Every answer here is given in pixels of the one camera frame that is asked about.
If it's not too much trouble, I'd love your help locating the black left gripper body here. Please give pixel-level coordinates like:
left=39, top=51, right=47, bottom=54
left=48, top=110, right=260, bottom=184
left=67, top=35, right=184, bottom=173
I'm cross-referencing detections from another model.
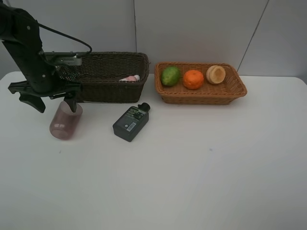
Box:
left=7, top=41, right=82, bottom=99

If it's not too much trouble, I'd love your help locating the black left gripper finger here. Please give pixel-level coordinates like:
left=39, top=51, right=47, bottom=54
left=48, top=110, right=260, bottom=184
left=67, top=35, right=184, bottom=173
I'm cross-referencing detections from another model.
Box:
left=19, top=94, right=46, bottom=113
left=64, top=94, right=77, bottom=113

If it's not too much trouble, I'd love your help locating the purple translucent plastic cup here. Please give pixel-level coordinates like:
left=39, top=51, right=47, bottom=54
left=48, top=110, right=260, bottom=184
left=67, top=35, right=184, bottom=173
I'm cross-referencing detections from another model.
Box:
left=49, top=101, right=83, bottom=140

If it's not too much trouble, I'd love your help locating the dark grey bottle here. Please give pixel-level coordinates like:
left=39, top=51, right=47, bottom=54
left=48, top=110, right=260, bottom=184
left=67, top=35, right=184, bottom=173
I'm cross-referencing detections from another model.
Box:
left=112, top=103, right=151, bottom=142

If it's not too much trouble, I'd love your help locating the pink bottle white cap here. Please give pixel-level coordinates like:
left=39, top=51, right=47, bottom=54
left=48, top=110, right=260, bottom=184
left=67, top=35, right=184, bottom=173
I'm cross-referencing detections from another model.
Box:
left=119, top=75, right=140, bottom=82

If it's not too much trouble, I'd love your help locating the green lime fruit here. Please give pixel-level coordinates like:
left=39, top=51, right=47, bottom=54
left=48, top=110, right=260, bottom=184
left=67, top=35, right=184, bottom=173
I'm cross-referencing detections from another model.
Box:
left=161, top=66, right=180, bottom=87

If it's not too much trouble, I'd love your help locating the orange mandarin fruit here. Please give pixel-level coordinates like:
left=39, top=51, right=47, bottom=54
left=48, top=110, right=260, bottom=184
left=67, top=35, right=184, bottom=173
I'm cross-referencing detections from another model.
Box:
left=183, top=69, right=204, bottom=90

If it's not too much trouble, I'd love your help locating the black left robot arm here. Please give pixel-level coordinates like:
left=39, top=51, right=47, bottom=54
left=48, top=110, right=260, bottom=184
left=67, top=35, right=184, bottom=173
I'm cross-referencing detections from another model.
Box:
left=0, top=3, right=82, bottom=113

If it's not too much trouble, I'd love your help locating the dark brown wicker basket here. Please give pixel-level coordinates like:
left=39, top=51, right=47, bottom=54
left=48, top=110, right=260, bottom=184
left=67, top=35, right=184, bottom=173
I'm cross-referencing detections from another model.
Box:
left=57, top=52, right=149, bottom=104

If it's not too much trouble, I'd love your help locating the orange wicker basket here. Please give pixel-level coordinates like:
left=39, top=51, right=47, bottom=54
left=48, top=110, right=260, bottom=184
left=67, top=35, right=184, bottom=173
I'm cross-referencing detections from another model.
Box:
left=154, top=62, right=247, bottom=105

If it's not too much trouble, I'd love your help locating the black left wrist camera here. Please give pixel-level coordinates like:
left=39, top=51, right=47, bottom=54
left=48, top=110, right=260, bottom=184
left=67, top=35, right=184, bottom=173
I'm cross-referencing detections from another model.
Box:
left=44, top=52, right=82, bottom=66

